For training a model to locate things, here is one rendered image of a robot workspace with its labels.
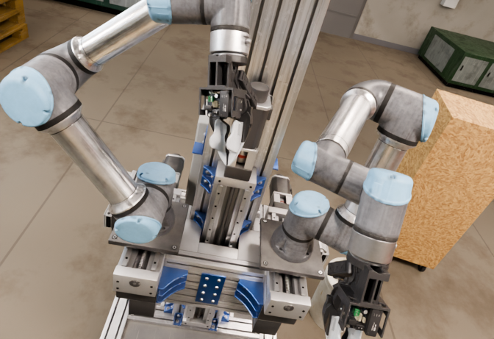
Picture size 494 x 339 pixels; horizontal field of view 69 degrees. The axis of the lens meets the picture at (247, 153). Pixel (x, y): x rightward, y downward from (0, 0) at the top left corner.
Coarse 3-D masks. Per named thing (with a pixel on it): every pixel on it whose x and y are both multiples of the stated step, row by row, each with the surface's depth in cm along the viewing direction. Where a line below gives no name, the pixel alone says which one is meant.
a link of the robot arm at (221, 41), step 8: (216, 32) 66; (224, 32) 66; (232, 32) 66; (240, 32) 66; (216, 40) 66; (224, 40) 66; (232, 40) 66; (240, 40) 66; (248, 40) 67; (216, 48) 67; (224, 48) 66; (232, 48) 66; (240, 48) 67
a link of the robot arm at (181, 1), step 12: (156, 0) 66; (168, 0) 65; (180, 0) 66; (192, 0) 65; (156, 12) 67; (168, 12) 67; (180, 12) 66; (192, 12) 66; (168, 24) 70; (204, 24) 70
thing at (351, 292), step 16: (352, 256) 61; (368, 272) 58; (384, 272) 58; (336, 288) 65; (352, 288) 63; (368, 288) 60; (336, 304) 64; (352, 304) 58; (368, 304) 58; (384, 304) 60; (352, 320) 59; (368, 320) 60; (384, 320) 59
